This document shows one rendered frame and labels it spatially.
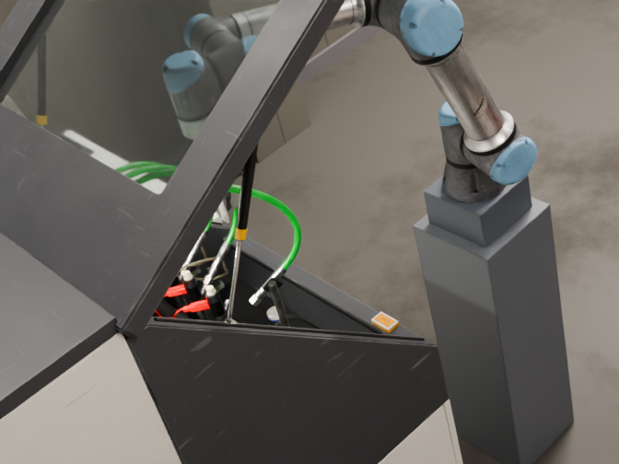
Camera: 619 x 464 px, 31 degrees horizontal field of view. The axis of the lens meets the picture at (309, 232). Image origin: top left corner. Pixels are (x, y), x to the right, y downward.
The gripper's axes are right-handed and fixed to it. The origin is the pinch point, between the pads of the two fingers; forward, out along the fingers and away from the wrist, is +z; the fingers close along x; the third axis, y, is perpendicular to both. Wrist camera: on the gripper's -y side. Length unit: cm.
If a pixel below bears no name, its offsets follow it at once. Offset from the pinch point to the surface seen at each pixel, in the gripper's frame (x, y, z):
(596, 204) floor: 39, 160, 124
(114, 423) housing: -36, -48, -9
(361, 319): -17.5, 13.8, 29.2
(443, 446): -36, 13, 56
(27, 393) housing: -36, -57, -24
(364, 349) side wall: -35.7, 0.3, 15.6
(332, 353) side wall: -35.7, -6.5, 11.0
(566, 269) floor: 27, 128, 124
